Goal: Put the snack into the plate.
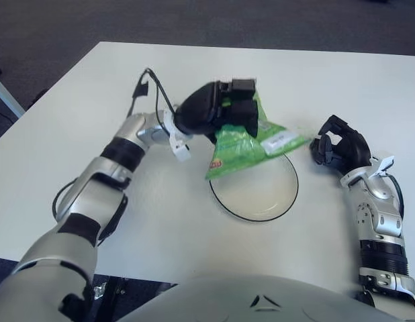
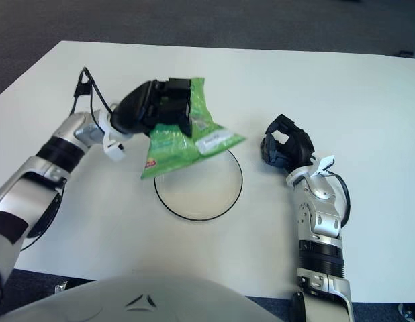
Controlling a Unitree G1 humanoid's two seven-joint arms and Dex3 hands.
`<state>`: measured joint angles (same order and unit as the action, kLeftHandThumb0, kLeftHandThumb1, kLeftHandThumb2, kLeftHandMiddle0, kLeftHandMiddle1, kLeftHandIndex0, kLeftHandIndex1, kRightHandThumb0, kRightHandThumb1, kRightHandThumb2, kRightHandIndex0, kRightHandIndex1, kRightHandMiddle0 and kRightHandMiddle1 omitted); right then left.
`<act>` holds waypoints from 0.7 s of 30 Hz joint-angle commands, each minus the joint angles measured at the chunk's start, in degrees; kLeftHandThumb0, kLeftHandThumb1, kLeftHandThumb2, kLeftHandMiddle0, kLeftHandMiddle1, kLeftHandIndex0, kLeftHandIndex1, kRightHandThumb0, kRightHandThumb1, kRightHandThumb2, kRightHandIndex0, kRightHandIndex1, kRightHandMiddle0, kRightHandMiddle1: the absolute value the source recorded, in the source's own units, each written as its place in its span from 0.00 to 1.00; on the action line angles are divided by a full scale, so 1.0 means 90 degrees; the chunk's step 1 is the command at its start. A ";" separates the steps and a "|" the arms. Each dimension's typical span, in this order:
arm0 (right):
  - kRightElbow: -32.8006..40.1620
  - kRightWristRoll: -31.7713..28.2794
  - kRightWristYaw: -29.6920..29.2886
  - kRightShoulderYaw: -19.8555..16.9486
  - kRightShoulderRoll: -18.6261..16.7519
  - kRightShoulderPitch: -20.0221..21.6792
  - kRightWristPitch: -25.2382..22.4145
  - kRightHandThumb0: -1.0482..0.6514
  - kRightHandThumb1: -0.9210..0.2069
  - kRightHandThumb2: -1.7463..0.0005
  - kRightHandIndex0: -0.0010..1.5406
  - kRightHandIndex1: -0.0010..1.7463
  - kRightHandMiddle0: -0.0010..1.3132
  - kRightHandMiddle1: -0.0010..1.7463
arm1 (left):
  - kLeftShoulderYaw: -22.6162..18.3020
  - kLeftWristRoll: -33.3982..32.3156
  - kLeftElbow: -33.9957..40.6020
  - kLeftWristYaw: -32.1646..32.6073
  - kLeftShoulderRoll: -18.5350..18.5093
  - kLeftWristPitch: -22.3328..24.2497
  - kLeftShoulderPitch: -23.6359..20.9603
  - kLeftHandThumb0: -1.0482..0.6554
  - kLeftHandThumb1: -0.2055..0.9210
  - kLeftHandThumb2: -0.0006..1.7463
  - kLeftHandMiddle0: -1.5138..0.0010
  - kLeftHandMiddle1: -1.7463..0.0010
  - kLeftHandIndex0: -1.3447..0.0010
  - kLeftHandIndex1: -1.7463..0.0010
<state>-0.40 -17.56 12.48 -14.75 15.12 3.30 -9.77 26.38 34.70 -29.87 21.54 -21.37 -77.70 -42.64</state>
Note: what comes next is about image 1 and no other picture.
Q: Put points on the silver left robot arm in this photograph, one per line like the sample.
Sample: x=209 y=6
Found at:
x=90 y=194

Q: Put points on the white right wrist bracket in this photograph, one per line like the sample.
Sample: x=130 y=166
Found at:
x=385 y=163

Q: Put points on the small shiny bracket under table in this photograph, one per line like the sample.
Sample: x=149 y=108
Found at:
x=100 y=291

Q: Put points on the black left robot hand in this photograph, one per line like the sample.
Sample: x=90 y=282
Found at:
x=200 y=107

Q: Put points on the green snack bag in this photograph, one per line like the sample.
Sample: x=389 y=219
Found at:
x=241 y=147

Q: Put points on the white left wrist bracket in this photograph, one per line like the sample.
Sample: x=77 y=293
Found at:
x=180 y=151

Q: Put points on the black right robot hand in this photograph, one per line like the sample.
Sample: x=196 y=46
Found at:
x=357 y=151

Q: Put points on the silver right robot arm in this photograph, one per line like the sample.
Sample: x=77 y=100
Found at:
x=375 y=214

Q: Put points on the white neighbouring table edge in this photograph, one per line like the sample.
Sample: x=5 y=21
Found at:
x=9 y=97

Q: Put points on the grey robot torso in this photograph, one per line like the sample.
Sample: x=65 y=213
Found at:
x=244 y=295

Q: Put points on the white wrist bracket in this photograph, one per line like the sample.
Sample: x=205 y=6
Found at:
x=180 y=151
x=385 y=163

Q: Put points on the white plate with black rim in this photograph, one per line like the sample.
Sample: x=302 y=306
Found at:
x=261 y=194

